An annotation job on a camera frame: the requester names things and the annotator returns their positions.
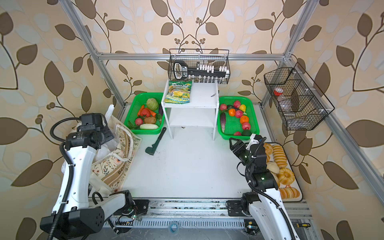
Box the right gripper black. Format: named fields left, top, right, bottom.
left=230, top=136, right=254, bottom=173

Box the cream floral tote bag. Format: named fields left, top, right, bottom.
left=61, top=115, right=142, bottom=197

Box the white plastic grocery bag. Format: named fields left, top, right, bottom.
left=93, top=104, right=118, bottom=163

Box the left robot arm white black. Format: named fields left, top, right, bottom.
left=40, top=113, right=135, bottom=240

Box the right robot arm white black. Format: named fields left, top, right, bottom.
left=230, top=134, right=300, bottom=240

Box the dark green avocado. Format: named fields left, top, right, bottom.
left=242, top=130, right=253, bottom=136

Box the red apple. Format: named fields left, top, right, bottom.
left=242, top=122, right=251, bottom=131

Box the croissant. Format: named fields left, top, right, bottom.
left=264, top=143, right=273, bottom=155

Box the orange fruit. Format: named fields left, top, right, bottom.
left=240, top=115, right=249, bottom=124

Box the pink red peach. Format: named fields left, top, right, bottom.
left=235, top=110, right=244, bottom=118

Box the small orange persimmon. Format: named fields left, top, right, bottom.
left=228, top=109, right=236, bottom=117

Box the sliced bread loaf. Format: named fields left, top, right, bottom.
left=273, top=145, right=288, bottom=169

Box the red radish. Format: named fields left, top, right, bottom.
left=135, top=118, right=144, bottom=126

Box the orange carrot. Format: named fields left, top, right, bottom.
left=137, top=105, right=146, bottom=117

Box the white radish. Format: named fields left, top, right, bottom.
left=140, top=124, right=159, bottom=130

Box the white two-tier shelf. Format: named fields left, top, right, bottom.
left=161, top=81, right=219, bottom=140

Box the brown potato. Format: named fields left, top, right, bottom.
left=143, top=116, right=157, bottom=125

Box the red tomato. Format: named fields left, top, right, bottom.
left=142, top=108, right=152, bottom=118

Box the left green plastic basket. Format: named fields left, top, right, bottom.
left=124, top=93, right=165, bottom=135

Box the dark green toy wrench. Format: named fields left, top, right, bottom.
left=145, top=127, right=167, bottom=156

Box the green cabbage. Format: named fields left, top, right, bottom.
left=146, top=98, right=160, bottom=111

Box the plastic bottle red cap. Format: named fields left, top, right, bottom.
left=274, top=87, right=293, bottom=112

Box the black bread tray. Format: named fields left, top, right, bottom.
left=266, top=143, right=303, bottom=202

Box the yellow green snack bag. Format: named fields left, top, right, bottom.
left=164, top=81, right=193, bottom=104

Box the yellow black screwdriver right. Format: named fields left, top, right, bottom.
left=296, top=223, right=311, bottom=228

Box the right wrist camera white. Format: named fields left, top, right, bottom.
left=246, top=134, right=260, bottom=151

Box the right black wire basket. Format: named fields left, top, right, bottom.
left=264, top=63, right=335, bottom=131

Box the black wire basket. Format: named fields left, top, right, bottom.
left=168, top=48, right=231, bottom=85
left=264, top=63, right=335, bottom=131

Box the back black wire basket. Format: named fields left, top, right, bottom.
left=168, top=48, right=231, bottom=85

